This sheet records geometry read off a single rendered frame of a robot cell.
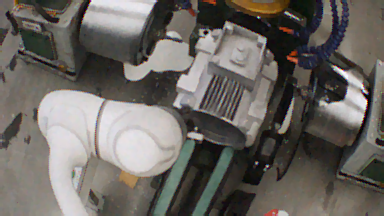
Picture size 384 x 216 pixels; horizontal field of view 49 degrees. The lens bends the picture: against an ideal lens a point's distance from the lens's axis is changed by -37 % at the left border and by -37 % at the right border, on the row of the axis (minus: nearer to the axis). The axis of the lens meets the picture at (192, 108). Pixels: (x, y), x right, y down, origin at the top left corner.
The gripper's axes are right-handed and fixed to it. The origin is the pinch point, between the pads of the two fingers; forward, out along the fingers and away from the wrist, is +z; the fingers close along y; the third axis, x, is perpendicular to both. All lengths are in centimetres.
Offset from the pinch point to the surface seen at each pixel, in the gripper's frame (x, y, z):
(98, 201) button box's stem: 34.7, 16.6, 14.3
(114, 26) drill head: -13.3, 23.1, 4.8
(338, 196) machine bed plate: 13, -54, 28
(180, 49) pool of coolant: -9.2, 11.0, 40.0
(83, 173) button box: 19.9, 16.7, -8.4
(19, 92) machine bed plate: 18, 62, 24
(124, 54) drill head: -6.9, 18.3, 9.0
